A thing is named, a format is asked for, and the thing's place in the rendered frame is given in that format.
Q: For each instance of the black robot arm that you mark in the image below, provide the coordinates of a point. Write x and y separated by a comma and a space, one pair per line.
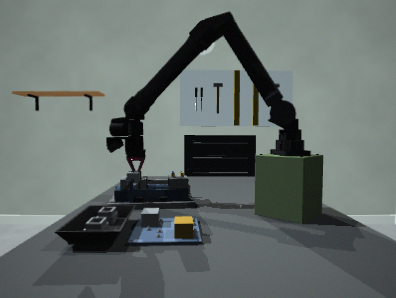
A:
282, 113

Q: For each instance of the yellow block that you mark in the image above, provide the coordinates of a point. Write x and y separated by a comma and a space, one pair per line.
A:
183, 227

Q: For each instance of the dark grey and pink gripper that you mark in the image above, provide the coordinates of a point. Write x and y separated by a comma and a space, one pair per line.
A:
132, 155

